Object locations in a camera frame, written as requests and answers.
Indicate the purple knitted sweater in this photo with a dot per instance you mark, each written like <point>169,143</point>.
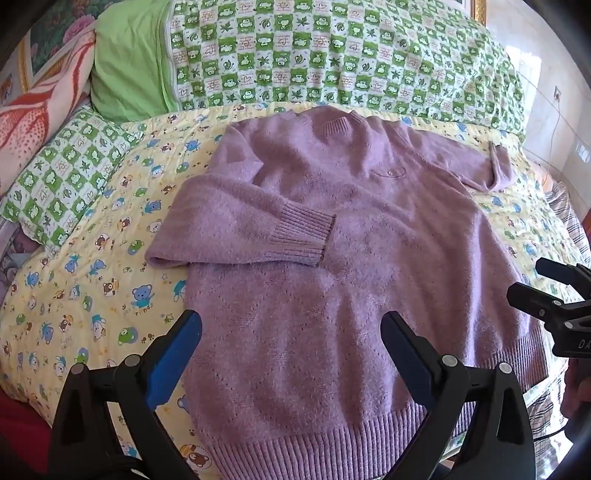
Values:
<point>323,230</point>

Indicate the wall socket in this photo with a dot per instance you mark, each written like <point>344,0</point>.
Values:
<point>557,95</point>

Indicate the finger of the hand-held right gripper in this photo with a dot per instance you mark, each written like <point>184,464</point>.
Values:
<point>531,300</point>
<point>561,272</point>

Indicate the lilac printed cloth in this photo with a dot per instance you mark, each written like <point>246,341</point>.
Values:
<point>14,258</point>

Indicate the person's red garment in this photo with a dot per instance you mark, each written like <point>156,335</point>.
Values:
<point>18,434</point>

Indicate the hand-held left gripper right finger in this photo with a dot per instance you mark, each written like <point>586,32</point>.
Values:
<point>406,355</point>

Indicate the gold picture frame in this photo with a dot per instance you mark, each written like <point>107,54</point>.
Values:
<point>478,7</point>

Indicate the red floral blanket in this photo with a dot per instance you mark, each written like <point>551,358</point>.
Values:
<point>37,115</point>

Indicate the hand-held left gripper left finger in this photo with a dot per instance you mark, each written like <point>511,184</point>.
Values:
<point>173,360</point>

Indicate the green checkered pillow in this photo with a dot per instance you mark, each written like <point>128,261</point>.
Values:
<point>60,184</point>

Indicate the person's right hand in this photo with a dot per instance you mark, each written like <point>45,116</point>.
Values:
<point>572,387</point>

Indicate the striped plaid cloth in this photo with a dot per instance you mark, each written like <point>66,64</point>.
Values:
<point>570,221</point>

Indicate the green checkered folded quilt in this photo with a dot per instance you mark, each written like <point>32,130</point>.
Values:
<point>323,55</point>

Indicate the yellow cartoon bear quilt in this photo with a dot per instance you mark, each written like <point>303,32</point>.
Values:
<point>92,277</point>

